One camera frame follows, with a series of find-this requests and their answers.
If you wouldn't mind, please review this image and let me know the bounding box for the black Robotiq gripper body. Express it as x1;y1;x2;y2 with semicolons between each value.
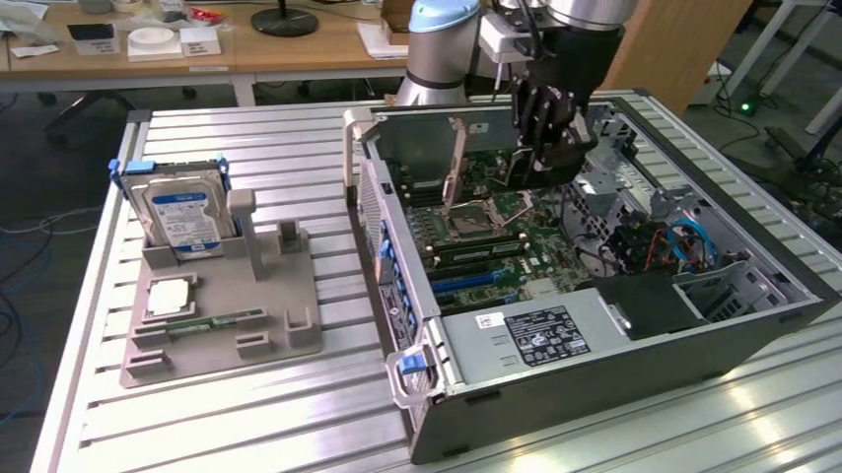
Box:
523;26;627;108

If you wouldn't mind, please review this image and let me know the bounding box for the wooden cabinet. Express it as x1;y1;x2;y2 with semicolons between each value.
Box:
591;0;755;118

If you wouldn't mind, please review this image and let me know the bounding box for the metal socket cover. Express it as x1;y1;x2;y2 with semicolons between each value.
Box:
490;188;539;227

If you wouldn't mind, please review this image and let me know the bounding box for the black RAM stick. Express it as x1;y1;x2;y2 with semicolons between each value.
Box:
431;236;528;263

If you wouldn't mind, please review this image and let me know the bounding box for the white paper stack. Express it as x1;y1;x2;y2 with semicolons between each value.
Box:
356;21;414;61

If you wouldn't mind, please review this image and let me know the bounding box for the green motherboard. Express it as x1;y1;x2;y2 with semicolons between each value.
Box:
399;174;595;316

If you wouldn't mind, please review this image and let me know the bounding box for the blue expansion slot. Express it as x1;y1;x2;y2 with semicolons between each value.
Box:
430;268;510;293

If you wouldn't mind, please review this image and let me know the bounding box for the wooden desk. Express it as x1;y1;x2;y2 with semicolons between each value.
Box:
0;0;595;107

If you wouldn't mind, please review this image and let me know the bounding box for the black round lamp base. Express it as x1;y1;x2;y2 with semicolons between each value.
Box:
249;0;322;37

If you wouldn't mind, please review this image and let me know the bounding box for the grey disk bay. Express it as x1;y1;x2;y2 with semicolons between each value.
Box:
670;259;793;324

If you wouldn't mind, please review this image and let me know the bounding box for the grey power supply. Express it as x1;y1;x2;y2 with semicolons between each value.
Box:
438;288;634;386

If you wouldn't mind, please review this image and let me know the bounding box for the plain white box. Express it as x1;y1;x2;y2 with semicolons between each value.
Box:
177;26;225;57

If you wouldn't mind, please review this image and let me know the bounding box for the dark grey PC case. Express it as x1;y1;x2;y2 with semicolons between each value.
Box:
342;88;842;467

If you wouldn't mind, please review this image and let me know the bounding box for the grey parts rack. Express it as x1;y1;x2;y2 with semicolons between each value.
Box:
120;186;327;390

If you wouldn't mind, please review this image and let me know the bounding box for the hard disk with blue caddy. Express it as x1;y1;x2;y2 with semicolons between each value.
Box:
108;155;233;262

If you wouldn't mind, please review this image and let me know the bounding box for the green RAM stick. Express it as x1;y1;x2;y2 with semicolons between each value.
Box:
165;310;263;333

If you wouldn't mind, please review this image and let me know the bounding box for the silver CPU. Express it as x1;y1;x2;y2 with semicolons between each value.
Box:
145;280;193;315

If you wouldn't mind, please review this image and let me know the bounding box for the black office chair base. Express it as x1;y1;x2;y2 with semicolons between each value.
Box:
37;86;200;147

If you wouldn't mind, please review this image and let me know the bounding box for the white box with black top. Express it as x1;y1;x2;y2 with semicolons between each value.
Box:
65;23;123;57

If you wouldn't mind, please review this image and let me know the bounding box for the white paper slip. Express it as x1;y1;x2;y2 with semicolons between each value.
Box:
8;43;60;59

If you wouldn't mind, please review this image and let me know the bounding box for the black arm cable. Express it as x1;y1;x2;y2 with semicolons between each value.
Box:
511;0;552;59

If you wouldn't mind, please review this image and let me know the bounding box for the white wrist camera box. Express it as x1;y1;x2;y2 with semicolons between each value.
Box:
478;13;536;64

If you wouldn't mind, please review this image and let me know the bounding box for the black wire bundle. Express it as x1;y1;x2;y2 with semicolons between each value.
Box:
603;220;680;276

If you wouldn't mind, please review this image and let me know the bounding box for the red wire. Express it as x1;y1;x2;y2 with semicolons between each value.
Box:
640;224;660;268

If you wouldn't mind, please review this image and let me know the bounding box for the white table frame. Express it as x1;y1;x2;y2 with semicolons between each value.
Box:
721;0;842;135

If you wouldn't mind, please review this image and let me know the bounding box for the blue wire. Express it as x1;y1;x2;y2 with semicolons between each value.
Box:
663;221;719;273

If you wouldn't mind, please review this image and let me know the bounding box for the light blue floor cable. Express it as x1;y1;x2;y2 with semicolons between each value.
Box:
0;204;101;277

